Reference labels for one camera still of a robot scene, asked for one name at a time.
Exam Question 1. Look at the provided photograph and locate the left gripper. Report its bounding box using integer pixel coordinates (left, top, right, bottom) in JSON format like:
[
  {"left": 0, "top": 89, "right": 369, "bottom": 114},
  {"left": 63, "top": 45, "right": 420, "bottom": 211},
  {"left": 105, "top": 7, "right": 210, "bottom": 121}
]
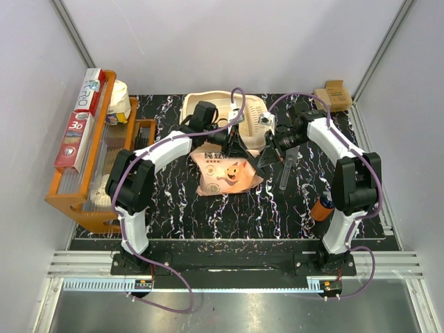
[{"left": 205, "top": 123, "right": 250, "bottom": 160}]

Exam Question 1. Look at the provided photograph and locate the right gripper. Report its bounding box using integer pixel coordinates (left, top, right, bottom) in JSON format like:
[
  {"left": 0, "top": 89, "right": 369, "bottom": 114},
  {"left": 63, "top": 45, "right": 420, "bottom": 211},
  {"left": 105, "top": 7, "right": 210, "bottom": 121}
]
[{"left": 257, "top": 128, "right": 309, "bottom": 168}]

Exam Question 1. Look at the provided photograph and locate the clear plastic scoop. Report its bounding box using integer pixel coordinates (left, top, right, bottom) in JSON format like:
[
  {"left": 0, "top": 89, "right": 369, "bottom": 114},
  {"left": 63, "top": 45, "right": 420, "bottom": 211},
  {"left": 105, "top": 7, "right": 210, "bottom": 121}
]
[{"left": 279, "top": 146, "right": 299, "bottom": 191}]

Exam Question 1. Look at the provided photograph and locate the cream plastic litter box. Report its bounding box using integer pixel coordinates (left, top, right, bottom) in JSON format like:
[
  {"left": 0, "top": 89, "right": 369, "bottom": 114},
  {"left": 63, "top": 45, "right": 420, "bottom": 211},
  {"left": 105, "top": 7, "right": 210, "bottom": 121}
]
[{"left": 179, "top": 90, "right": 271, "bottom": 151}]

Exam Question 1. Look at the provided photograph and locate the pink cat litter bag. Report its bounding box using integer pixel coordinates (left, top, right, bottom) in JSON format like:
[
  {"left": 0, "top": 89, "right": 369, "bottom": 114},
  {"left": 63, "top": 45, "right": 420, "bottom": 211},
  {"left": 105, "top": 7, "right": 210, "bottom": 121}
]
[{"left": 191, "top": 152, "right": 264, "bottom": 196}]

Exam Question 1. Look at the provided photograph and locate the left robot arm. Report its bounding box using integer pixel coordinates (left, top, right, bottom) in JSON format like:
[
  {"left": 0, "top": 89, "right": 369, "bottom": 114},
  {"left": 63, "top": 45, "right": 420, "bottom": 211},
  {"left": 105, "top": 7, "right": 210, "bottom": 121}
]
[{"left": 105, "top": 101, "right": 264, "bottom": 275}]

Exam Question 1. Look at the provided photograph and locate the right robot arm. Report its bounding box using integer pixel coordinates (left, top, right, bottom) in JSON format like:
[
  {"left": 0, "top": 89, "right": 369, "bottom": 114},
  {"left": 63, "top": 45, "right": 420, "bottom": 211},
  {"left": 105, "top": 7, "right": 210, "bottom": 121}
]
[{"left": 257, "top": 110, "right": 383, "bottom": 275}]

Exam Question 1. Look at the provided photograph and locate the brown cardboard box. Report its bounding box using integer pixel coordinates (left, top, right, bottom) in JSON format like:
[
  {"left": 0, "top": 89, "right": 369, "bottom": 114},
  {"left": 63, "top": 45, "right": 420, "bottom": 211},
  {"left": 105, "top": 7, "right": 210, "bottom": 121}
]
[{"left": 314, "top": 80, "right": 352, "bottom": 112}]

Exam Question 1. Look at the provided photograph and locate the red white toothpaste box upper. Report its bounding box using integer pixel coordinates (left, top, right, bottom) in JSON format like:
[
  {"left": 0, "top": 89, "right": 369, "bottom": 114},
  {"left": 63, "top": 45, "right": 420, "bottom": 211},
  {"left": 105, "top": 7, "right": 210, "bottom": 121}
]
[{"left": 74, "top": 68, "right": 105, "bottom": 116}]

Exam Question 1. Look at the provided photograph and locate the red 3D toothpaste box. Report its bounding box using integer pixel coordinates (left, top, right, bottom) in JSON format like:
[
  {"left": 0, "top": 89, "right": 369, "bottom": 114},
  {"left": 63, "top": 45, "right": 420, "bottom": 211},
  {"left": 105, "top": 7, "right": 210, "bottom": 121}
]
[{"left": 54, "top": 112, "right": 94, "bottom": 173}]

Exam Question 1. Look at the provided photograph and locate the orange bottle with white cap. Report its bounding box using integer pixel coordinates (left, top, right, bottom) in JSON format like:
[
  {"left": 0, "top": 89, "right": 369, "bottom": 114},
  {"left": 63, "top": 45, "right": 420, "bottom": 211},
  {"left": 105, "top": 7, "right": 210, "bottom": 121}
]
[{"left": 310, "top": 194, "right": 334, "bottom": 222}]

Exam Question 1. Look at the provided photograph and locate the black marble pattern mat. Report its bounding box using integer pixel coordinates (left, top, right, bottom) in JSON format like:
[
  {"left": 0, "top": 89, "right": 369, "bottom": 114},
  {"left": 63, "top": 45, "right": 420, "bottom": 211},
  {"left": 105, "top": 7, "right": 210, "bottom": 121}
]
[{"left": 133, "top": 94, "right": 334, "bottom": 239}]

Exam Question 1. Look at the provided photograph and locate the orange wooden tray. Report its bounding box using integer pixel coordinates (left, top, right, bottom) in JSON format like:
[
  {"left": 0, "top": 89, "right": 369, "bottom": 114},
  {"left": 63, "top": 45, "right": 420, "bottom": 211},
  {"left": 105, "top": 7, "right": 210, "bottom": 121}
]
[{"left": 45, "top": 70, "right": 156, "bottom": 234}]

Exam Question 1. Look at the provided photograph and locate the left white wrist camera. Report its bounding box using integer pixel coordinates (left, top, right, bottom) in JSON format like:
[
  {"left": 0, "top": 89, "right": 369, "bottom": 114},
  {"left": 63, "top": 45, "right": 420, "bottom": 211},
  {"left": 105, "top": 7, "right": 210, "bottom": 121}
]
[{"left": 228, "top": 109, "right": 245, "bottom": 126}]

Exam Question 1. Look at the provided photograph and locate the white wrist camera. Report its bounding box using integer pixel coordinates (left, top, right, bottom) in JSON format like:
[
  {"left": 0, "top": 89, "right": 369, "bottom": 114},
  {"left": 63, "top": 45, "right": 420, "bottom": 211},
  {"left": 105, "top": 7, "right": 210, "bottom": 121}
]
[
  {"left": 228, "top": 109, "right": 245, "bottom": 126},
  {"left": 258, "top": 111, "right": 275, "bottom": 133}
]

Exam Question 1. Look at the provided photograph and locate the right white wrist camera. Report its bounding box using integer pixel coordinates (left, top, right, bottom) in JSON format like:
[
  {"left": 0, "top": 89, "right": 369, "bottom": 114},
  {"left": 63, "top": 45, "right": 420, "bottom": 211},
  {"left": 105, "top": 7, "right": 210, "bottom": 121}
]
[{"left": 258, "top": 111, "right": 275, "bottom": 133}]

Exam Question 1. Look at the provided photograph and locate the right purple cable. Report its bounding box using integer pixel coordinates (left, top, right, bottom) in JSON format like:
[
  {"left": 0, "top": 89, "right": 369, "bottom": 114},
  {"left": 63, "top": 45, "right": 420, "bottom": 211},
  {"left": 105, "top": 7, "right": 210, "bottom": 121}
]
[{"left": 266, "top": 92, "right": 384, "bottom": 302}]

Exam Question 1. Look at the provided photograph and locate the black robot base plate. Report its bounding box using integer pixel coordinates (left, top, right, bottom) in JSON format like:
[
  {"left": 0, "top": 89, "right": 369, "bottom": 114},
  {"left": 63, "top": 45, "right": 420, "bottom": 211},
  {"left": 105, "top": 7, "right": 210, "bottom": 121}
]
[{"left": 111, "top": 239, "right": 357, "bottom": 277}]

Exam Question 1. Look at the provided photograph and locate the aluminium rail frame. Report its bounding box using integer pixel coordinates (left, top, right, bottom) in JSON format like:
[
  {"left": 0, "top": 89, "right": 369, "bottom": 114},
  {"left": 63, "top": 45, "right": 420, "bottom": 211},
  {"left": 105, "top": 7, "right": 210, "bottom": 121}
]
[{"left": 33, "top": 251, "right": 443, "bottom": 332}]

